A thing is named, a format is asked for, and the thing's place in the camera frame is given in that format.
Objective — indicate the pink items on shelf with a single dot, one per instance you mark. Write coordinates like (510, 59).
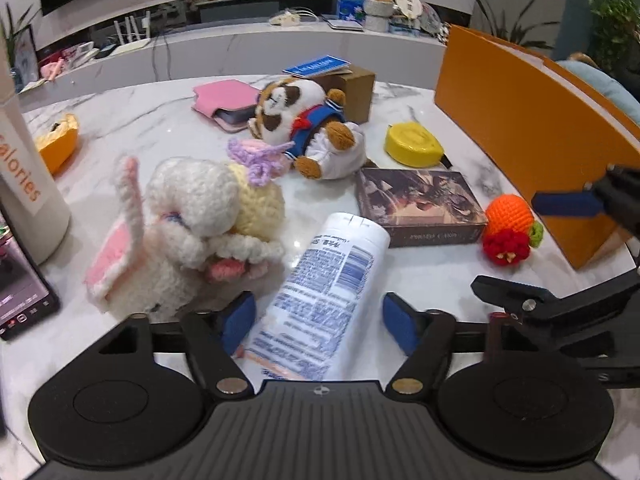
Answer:
(52, 67)

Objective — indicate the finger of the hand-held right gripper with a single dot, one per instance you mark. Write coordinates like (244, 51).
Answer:
(565, 203)
(527, 305)

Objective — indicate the white router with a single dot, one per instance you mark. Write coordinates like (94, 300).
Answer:
(129, 40)

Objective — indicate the orange storage box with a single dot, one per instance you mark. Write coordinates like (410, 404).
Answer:
(530, 145)

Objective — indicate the pink wallet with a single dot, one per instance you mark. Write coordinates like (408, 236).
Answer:
(225, 102)

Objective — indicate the tall spiky-leaf plant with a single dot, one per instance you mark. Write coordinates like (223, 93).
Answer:
(505, 25)

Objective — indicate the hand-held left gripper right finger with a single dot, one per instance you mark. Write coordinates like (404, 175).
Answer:
(400, 325)

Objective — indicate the orange crochet fruit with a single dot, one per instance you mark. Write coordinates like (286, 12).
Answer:
(510, 227)

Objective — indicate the stacked grey pots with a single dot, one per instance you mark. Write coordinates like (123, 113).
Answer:
(378, 15)

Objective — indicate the dark printed card box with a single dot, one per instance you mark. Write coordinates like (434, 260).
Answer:
(420, 210)

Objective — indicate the white water bottle orange lettering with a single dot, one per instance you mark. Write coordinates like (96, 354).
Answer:
(25, 170)

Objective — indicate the white bottle with blue print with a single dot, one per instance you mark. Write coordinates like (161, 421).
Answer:
(325, 300)

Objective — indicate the picture frame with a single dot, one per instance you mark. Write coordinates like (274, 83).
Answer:
(25, 57)

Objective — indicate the stack of books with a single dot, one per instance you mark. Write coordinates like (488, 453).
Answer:
(342, 24)

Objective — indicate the blue tissue box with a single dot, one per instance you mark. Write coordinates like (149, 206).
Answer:
(351, 9)

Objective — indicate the white crochet rabbit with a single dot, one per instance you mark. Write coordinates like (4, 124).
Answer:
(165, 230)

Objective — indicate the long-leaf potted plant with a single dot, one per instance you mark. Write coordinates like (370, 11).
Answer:
(17, 20)

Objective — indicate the yellow tape measure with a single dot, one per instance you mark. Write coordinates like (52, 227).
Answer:
(412, 145)

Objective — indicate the brown cardboard box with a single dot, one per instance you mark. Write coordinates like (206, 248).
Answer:
(352, 91)

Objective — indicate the cream crochet doll purple bow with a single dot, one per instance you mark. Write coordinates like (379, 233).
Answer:
(257, 200)

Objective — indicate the smartphone with lit screen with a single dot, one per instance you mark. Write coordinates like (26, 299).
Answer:
(20, 285)

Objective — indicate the light blue cushion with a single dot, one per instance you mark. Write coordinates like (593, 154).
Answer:
(600, 85)

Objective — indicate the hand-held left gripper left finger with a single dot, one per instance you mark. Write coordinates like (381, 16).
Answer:
(239, 321)

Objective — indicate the blue hang tag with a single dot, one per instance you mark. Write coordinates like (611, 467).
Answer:
(317, 66)

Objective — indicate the leafy green plant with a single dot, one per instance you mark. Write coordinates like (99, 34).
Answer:
(612, 25)

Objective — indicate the plush bear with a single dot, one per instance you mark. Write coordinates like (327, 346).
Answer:
(300, 120)

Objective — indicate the round white paper fan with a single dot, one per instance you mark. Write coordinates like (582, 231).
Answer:
(410, 2)

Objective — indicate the black-and-white patterned item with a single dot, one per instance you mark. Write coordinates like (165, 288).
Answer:
(442, 34)

